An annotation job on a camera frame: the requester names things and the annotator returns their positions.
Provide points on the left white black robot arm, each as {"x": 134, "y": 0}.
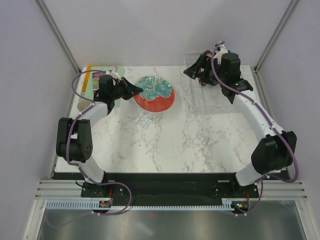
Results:
{"x": 74, "y": 135}

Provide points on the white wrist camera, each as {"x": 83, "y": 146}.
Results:
{"x": 116, "y": 72}
{"x": 220, "y": 51}

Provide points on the left aluminium frame post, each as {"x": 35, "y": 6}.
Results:
{"x": 57, "y": 33}

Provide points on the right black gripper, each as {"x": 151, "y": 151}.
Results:
{"x": 203, "y": 62}

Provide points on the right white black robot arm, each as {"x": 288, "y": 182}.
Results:
{"x": 276, "y": 147}

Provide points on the aluminium frame post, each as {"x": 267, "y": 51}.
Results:
{"x": 276, "y": 33}
{"x": 57, "y": 33}

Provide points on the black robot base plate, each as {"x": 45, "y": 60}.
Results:
{"x": 169, "y": 189}

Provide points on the yellow book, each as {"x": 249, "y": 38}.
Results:
{"x": 87, "y": 81}

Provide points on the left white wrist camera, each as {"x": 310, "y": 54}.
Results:
{"x": 116, "y": 72}

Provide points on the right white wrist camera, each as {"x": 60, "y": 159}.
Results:
{"x": 220, "y": 51}

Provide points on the mint green cutting mat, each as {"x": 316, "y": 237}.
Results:
{"x": 89, "y": 93}

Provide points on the teal and red floral plate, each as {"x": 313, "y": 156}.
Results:
{"x": 158, "y": 94}

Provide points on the white slotted cable duct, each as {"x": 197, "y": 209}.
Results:
{"x": 99, "y": 205}

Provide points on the orange handled cream mug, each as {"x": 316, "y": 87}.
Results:
{"x": 83, "y": 104}

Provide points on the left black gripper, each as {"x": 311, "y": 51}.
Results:
{"x": 130, "y": 89}

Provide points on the white wire dish rack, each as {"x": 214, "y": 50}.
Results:
{"x": 208, "y": 99}

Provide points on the right aluminium frame post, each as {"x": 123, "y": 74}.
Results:
{"x": 276, "y": 33}

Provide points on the purple treehouse book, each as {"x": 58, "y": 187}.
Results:
{"x": 95, "y": 79}

